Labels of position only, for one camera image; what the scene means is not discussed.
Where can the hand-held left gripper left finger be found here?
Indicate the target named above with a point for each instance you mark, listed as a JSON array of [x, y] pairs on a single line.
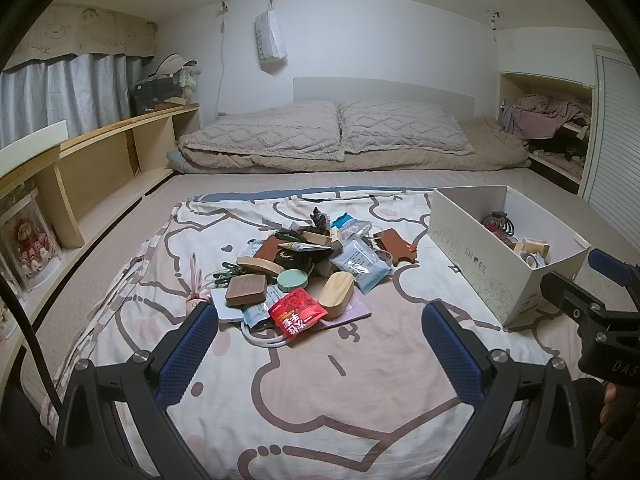
[[187, 355]]

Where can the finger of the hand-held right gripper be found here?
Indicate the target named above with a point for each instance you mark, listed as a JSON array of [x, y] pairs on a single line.
[[565, 292], [607, 265]]

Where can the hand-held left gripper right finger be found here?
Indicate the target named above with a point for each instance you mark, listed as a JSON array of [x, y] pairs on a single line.
[[452, 355]]

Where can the white shoe box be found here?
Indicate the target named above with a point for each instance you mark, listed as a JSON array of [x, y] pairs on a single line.
[[475, 265]]

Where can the red snack packet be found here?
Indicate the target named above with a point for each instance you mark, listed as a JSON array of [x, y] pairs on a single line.
[[295, 315]]

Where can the oval wooden case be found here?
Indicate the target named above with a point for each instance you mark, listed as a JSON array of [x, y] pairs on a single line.
[[336, 295]]

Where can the person's right hand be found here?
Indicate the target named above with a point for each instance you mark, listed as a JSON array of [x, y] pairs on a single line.
[[611, 402]]

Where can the olive tape roll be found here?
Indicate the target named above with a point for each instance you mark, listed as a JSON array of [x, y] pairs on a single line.
[[531, 260]]

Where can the beige tissue packet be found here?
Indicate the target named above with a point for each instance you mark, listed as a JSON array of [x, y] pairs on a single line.
[[535, 247]]

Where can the white slim box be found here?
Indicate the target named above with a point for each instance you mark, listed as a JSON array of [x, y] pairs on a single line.
[[222, 310]]

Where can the pink plastic toy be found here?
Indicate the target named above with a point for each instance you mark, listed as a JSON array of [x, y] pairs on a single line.
[[197, 280]]

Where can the light blue packet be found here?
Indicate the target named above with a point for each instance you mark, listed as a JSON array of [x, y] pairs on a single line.
[[257, 315]]

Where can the brown soap bar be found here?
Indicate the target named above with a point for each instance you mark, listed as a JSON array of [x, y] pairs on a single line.
[[245, 290]]

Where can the green clip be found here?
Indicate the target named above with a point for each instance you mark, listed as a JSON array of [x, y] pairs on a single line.
[[225, 270]]

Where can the brown hair claw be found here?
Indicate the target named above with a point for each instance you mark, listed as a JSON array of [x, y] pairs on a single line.
[[500, 222]]

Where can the brown leather pouch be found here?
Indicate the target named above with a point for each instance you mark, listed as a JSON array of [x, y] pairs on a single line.
[[395, 245]]

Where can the dark clothes pile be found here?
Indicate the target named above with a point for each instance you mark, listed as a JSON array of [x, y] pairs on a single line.
[[555, 147]]

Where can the white louvred closet door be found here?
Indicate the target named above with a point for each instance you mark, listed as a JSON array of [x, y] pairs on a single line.
[[615, 135]]

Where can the blue white packet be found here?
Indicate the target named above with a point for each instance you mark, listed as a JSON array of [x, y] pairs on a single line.
[[360, 262]]

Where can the green round tin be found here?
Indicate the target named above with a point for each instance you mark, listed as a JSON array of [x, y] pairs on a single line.
[[295, 280]]

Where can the brown wallet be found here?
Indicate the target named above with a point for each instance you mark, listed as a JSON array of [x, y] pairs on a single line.
[[267, 250]]

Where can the cartoon printed blanket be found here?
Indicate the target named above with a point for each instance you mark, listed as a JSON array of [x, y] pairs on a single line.
[[325, 410]]

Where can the beige folded blanket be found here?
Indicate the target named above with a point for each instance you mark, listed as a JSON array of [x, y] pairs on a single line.
[[492, 147]]

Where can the pink clothes pile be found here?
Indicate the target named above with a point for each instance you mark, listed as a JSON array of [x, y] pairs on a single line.
[[550, 110]]

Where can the small blue packet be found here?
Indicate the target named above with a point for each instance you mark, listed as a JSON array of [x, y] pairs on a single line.
[[342, 220]]

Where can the dark pinecone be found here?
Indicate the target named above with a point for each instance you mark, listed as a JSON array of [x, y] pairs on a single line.
[[320, 217]]

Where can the clear doll display case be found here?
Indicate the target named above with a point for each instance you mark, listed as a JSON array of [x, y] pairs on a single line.
[[25, 250]]

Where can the wooden bedside shelf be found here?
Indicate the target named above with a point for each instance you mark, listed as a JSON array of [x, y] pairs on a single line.
[[100, 160]]

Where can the grey quilted pillow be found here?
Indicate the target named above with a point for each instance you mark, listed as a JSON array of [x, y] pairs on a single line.
[[265, 130], [400, 125]]

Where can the white panel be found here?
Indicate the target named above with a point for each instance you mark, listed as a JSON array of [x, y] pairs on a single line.
[[30, 136]]

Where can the green plush toy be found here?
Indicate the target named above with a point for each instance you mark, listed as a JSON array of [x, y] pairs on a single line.
[[190, 79]]

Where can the grey curtain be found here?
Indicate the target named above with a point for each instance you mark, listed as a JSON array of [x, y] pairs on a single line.
[[75, 95]]

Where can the white hat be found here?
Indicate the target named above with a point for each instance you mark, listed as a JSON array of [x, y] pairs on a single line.
[[167, 62]]

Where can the white hanging bag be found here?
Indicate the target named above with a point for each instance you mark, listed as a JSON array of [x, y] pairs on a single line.
[[270, 35]]

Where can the printed beige valance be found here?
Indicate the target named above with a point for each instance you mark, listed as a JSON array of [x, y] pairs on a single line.
[[75, 30]]

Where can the wall niche shelf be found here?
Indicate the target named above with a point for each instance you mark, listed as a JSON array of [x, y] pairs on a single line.
[[540, 82]]

